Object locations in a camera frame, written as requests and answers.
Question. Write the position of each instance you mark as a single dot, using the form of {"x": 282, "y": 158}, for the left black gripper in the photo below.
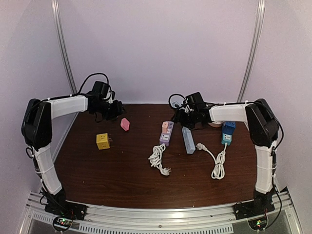
{"x": 117, "y": 111}

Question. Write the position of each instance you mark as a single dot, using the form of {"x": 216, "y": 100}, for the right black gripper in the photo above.
{"x": 179, "y": 118}

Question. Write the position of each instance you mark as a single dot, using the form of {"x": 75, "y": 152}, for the pink flat adapter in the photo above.
{"x": 125, "y": 124}

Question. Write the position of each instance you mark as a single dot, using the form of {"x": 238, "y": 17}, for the yellow cube adapter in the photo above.
{"x": 103, "y": 141}

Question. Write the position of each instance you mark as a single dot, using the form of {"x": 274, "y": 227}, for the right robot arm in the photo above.
{"x": 262, "y": 125}

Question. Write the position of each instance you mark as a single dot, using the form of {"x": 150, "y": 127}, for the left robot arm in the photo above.
{"x": 37, "y": 127}

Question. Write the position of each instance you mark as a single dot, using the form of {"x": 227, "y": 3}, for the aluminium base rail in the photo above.
{"x": 219, "y": 219}

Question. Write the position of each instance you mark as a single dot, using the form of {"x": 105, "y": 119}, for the right aluminium frame post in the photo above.
{"x": 259, "y": 20}

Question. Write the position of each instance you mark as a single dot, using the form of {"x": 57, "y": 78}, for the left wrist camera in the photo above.
{"x": 101, "y": 90}

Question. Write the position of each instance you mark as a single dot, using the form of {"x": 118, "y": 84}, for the teal blue socket box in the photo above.
{"x": 228, "y": 129}

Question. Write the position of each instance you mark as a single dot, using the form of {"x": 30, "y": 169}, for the light blue power strip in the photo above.
{"x": 188, "y": 140}

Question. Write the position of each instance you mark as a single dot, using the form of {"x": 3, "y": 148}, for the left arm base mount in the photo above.
{"x": 57, "y": 205}

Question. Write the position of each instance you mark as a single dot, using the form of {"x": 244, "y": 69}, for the left aluminium frame post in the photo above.
{"x": 62, "y": 45}

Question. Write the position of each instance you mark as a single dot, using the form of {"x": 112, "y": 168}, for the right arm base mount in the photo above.
{"x": 260, "y": 204}

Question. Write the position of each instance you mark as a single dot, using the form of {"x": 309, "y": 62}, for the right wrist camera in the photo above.
{"x": 195, "y": 101}

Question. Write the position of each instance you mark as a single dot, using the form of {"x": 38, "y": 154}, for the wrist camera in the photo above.
{"x": 195, "y": 101}
{"x": 101, "y": 90}

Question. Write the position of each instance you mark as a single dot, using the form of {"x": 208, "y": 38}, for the purple power strip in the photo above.
{"x": 165, "y": 137}

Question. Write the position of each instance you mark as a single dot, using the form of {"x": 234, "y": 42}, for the pink charger plug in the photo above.
{"x": 164, "y": 126}

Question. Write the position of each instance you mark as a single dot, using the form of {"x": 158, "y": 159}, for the aluminium frame post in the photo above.
{"x": 259, "y": 20}
{"x": 62, "y": 45}

